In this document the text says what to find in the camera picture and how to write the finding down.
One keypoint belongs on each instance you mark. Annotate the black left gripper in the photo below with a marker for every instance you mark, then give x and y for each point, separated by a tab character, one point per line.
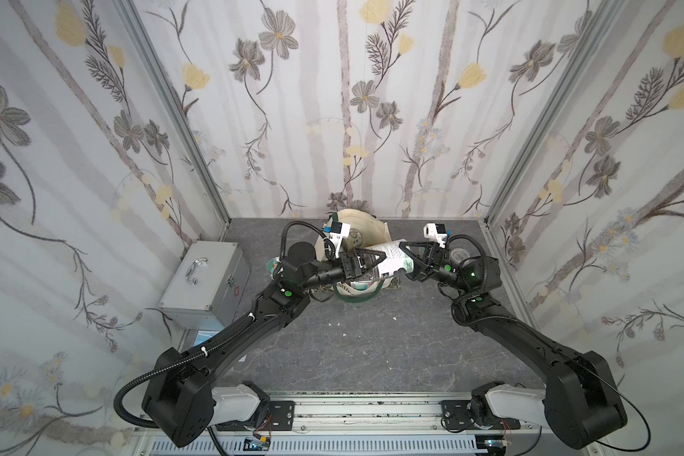
348	268

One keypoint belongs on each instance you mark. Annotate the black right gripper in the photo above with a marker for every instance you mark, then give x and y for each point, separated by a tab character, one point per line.
427	261

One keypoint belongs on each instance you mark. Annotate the clear jar grey contents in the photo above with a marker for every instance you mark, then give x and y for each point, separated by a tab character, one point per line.
459	255

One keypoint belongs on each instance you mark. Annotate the white cartoon label seed jar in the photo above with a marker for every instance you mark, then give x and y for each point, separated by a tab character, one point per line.
274	268

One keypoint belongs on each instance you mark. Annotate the plain white lid jar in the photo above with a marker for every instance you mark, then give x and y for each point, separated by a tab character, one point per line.
396	262

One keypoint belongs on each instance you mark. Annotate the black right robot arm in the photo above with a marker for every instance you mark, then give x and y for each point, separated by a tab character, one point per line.
579	402

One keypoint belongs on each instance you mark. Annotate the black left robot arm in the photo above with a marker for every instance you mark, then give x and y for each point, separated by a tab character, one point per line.
177	396

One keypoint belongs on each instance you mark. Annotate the cream canvas tote bag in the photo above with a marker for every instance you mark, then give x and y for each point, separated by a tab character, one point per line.
366	231

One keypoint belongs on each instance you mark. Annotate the grey metal case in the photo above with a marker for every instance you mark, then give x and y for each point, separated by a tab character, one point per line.
207	288

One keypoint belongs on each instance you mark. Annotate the blue face mask pack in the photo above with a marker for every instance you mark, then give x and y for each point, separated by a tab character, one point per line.
196	337

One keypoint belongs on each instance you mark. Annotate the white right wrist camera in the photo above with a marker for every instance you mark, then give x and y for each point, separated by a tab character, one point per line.
436	232

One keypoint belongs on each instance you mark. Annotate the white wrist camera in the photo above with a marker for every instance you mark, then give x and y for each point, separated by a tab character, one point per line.
337	232
436	232

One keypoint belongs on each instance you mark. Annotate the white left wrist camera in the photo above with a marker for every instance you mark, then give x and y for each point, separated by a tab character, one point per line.
337	232

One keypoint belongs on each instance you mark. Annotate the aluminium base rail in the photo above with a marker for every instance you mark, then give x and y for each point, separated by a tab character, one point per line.
361	424

